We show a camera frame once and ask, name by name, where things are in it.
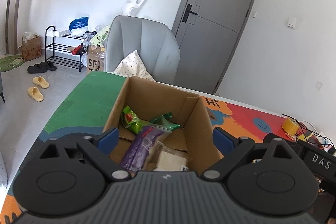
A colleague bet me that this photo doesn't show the black shoe rack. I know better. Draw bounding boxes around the black shoe rack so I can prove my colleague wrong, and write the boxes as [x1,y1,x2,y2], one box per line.
[45,26,87,72]

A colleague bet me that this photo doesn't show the small cardboard box floor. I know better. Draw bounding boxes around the small cardboard box floor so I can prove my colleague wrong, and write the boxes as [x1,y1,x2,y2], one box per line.
[22,32,42,61]

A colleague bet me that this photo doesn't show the SF cardboard box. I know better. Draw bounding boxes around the SF cardboard box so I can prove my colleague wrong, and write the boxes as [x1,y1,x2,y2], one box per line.
[87,45,105,74]

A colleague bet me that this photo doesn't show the purple bread bag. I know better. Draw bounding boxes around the purple bread bag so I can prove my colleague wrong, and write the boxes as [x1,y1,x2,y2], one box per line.
[120,126,172,173]

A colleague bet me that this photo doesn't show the green snack packet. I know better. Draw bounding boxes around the green snack packet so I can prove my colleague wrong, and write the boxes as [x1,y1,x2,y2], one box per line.
[121,106,149,135]
[150,113,182,132]

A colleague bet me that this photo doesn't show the yellow slipper far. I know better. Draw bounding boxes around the yellow slipper far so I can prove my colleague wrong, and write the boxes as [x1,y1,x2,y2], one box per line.
[33,76,50,89]

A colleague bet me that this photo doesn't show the black sesame cake packet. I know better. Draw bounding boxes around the black sesame cake packet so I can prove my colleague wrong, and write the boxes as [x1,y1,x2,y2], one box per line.
[154,142,189,172]

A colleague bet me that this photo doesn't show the green floor rug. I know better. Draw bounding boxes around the green floor rug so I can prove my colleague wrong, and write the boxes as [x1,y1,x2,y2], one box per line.
[0,55,26,72]

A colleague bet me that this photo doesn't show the black usb cable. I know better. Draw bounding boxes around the black usb cable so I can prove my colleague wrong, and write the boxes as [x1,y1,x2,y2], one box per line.
[282,114,336,154]

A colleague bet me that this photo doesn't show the yellow slipper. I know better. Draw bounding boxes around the yellow slipper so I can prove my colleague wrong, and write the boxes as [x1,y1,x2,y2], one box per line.
[27,86,44,102]
[33,76,50,89]

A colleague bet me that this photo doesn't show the black slippers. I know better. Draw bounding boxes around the black slippers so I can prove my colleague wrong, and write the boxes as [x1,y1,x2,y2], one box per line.
[27,61,57,74]

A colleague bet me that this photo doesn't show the yellow slipper near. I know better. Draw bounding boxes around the yellow slipper near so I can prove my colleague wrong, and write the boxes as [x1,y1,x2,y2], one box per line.
[27,86,44,102]

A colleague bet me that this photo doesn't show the yellow tape roll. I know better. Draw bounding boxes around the yellow tape roll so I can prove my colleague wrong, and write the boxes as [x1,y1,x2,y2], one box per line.
[282,117,300,136]

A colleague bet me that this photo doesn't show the grey door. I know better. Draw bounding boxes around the grey door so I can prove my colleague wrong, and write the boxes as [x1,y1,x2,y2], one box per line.
[172,0,254,94]

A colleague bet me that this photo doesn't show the blue plastic bag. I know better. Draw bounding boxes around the blue plastic bag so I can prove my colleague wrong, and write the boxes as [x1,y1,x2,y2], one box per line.
[69,16,89,31]

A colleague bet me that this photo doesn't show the white dotted cushion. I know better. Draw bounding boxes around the white dotted cushion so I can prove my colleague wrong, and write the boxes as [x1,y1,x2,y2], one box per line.
[113,50,154,81]

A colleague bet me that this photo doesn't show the grey armchair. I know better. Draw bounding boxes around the grey armchair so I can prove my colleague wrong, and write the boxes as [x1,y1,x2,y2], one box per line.
[104,15,180,84]

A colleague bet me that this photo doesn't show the colourful cat table mat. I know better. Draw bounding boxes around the colourful cat table mat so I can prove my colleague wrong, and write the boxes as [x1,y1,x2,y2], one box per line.
[0,70,336,224]

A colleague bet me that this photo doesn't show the white wall board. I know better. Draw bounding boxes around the white wall board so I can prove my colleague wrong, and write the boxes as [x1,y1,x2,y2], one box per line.
[122,0,146,16]

